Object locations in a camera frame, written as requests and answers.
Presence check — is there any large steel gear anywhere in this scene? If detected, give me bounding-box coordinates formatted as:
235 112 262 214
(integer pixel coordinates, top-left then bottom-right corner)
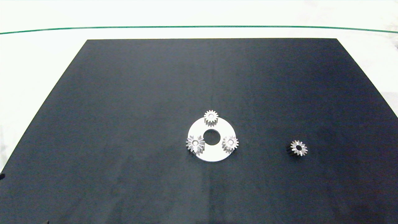
186 135 206 154

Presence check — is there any small steel gear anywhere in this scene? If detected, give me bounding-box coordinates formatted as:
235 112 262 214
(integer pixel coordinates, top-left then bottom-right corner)
222 135 239 153
287 140 308 157
204 110 219 127

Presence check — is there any round white pin plate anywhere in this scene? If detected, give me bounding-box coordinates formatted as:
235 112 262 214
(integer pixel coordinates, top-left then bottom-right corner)
187 117 237 162

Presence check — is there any dark table mat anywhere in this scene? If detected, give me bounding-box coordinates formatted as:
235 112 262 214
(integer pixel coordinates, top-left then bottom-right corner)
0 38 398 224

